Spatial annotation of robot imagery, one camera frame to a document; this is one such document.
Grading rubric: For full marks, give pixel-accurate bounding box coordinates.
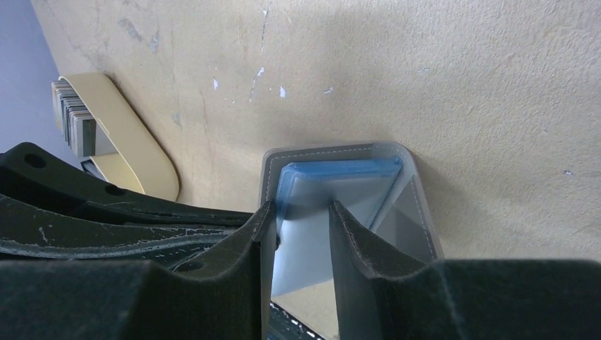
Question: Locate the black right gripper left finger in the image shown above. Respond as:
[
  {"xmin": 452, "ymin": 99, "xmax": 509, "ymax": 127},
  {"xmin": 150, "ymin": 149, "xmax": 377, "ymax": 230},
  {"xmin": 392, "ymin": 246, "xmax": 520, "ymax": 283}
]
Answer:
[{"xmin": 1, "ymin": 202, "xmax": 276, "ymax": 339}]

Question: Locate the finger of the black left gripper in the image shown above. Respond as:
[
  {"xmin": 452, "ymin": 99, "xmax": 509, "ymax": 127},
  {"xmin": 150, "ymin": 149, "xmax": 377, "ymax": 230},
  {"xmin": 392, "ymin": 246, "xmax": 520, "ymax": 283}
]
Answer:
[{"xmin": 1, "ymin": 142, "xmax": 250, "ymax": 269}]

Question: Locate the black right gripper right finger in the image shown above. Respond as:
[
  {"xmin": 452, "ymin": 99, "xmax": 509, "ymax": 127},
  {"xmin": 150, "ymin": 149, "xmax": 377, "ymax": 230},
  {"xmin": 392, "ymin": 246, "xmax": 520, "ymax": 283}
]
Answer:
[{"xmin": 334, "ymin": 229, "xmax": 600, "ymax": 339}]

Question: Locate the grey leather card holder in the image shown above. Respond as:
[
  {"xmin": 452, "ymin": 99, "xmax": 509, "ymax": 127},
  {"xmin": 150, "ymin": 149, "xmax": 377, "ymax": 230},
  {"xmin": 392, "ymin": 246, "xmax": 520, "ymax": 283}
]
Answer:
[{"xmin": 259, "ymin": 142, "xmax": 444, "ymax": 296}]

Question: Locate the stack of credit cards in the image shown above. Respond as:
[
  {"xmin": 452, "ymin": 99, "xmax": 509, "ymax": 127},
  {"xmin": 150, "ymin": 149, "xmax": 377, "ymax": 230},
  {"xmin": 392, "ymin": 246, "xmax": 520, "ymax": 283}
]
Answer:
[{"xmin": 50, "ymin": 79, "xmax": 117, "ymax": 157}]

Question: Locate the beige plastic tray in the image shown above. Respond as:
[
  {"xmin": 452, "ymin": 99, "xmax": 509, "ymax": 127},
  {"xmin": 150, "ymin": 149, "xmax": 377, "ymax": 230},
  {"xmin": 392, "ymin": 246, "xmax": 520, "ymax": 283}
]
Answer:
[{"xmin": 59, "ymin": 72, "xmax": 180, "ymax": 202}]

